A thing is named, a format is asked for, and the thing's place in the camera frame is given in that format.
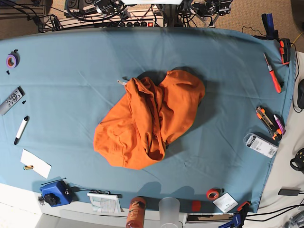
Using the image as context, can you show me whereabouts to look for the blue clamp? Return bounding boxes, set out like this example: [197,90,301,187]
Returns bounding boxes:
[218,201,251,228]
[254,13,279,41]

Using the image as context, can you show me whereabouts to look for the orange drink bottle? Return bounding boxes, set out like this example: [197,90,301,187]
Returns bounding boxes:
[125,197,146,228]

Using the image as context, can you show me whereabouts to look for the black power adapter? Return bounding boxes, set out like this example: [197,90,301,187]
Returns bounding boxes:
[278,188,301,196]

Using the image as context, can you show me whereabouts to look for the frosted plastic cup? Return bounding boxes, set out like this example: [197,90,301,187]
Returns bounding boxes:
[159,197,182,228]

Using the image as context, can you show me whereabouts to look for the white paper card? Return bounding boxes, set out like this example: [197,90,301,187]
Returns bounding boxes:
[20,149,51,179]

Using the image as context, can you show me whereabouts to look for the black power strip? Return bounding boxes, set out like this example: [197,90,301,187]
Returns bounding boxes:
[94,21,161,28]

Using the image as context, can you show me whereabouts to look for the white square packet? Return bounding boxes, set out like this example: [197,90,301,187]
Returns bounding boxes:
[213,193,238,213]

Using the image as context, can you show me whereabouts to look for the white booklet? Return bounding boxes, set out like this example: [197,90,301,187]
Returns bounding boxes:
[87,192,121,214]

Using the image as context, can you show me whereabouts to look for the orange t-shirt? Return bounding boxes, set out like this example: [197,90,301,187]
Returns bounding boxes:
[93,70,206,170]

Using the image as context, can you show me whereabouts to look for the small AA battery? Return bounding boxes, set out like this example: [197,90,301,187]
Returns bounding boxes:
[23,166,34,170]

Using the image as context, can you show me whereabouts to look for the orange black utility knife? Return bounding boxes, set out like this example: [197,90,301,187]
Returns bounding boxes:
[256,106,283,142]

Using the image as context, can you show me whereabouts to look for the purple tape roll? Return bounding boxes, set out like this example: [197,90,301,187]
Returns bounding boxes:
[6,53,19,69]

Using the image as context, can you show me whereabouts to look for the orange screwdriver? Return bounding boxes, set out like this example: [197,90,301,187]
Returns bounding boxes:
[263,53,284,94]

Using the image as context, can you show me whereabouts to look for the blue clamp bottom right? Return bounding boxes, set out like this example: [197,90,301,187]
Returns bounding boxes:
[218,201,251,228]

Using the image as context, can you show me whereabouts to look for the blue box with knob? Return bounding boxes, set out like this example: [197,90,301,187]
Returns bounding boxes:
[39,180,72,207]

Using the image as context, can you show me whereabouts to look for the red flat piece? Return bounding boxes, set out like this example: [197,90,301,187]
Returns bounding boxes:
[191,200,201,212]

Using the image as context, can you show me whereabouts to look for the plastic blister pack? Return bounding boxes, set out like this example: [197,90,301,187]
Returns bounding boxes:
[243,133,278,158]

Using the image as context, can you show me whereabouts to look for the blue-grey table cloth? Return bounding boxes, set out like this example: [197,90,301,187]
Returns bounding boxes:
[0,28,296,213]

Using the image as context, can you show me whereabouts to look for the white marker pen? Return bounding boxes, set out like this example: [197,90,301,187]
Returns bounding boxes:
[14,115,29,145]

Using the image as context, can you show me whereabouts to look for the grey remote control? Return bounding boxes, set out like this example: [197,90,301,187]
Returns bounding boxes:
[0,86,25,116]

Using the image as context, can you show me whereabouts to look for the red tape roll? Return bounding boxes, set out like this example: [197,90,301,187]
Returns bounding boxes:
[206,189,221,200]

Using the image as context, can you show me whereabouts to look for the purple glue tube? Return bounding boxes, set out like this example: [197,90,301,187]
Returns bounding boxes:
[274,114,286,135]

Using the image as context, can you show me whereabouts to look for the orange black clamp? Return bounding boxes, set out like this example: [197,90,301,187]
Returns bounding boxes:
[280,38,291,67]

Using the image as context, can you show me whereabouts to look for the blue clamp top right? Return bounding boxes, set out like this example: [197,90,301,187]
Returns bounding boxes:
[254,13,279,41]

